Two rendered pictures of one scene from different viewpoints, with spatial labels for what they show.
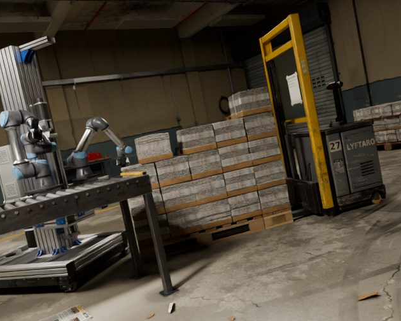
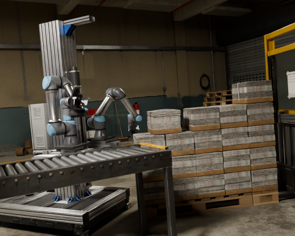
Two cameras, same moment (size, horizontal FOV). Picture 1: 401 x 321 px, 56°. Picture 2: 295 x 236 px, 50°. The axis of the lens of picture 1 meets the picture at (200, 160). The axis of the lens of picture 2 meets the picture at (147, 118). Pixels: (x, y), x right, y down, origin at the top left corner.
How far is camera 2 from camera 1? 0.42 m
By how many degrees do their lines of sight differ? 4
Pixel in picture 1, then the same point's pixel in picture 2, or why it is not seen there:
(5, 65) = (50, 35)
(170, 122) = (158, 91)
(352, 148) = not seen: outside the picture
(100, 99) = (102, 64)
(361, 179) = not seen: outside the picture
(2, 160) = (36, 115)
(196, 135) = (203, 115)
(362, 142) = not seen: outside the picture
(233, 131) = (237, 115)
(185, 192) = (188, 163)
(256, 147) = (255, 132)
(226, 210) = (221, 184)
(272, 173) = (266, 157)
